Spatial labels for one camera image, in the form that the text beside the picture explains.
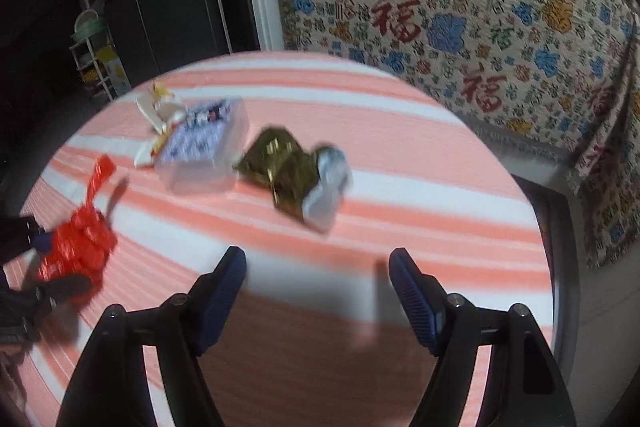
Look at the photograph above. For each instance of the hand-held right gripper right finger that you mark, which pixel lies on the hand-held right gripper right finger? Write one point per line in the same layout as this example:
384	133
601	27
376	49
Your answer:
412	302

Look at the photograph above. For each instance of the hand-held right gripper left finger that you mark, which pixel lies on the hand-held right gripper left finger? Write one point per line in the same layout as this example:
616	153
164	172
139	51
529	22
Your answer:
222	302

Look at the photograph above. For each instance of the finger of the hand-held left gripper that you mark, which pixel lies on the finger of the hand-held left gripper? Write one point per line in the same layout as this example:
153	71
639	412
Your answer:
30	234
62	288

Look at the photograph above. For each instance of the red plastic bag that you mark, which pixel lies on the red plastic bag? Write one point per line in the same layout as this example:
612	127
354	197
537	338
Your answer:
80	242

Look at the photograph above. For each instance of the gold wrapper with clear plastic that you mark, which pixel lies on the gold wrapper with clear plastic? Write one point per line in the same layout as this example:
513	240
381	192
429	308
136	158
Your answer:
285	177

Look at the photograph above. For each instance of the clear plastic box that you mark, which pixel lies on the clear plastic box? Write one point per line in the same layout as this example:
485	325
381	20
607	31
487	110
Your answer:
200	147

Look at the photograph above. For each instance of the white paper wrapper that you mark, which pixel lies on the white paper wrapper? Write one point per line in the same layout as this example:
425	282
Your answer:
155	117

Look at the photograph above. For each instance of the white storage rack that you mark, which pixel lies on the white storage rack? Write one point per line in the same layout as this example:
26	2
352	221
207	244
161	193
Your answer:
92	72

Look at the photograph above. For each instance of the yellow box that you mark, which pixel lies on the yellow box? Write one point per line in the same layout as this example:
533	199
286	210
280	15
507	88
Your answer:
115	69

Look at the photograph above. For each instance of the green basket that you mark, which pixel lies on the green basket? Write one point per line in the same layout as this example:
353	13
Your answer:
89	27

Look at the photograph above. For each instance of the small printed blanket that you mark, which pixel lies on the small printed blanket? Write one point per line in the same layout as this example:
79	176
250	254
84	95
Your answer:
610	187

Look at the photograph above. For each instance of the large printed blanket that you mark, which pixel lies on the large printed blanket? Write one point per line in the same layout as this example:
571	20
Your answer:
440	17

